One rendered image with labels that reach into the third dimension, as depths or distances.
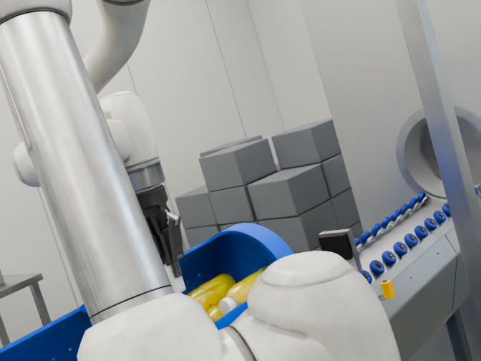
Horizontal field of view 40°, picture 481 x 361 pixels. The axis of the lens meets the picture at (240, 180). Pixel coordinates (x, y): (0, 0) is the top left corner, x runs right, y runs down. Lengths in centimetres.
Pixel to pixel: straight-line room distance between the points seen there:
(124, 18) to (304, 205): 355
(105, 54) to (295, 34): 558
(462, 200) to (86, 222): 129
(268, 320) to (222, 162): 402
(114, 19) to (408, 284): 127
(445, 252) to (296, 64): 467
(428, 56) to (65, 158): 123
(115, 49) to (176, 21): 510
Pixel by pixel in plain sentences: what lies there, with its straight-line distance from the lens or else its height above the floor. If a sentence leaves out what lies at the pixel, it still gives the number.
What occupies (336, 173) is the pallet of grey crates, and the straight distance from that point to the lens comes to 482.
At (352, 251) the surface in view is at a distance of 192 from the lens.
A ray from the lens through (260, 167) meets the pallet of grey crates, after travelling 481.
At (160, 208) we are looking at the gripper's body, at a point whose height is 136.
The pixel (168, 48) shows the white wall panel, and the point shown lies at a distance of 606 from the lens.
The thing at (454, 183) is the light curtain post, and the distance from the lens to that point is 187.
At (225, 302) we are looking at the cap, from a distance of 149.
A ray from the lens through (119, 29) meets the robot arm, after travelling 108.
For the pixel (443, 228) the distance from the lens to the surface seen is 229.
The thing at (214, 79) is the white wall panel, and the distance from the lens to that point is 635.
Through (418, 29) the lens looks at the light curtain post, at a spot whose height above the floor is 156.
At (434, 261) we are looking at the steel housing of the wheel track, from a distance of 217.
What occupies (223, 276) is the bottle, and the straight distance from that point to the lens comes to 162.
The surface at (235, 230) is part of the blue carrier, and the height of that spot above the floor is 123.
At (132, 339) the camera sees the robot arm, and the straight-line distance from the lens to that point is 71.
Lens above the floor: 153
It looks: 7 degrees down
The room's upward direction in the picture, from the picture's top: 17 degrees counter-clockwise
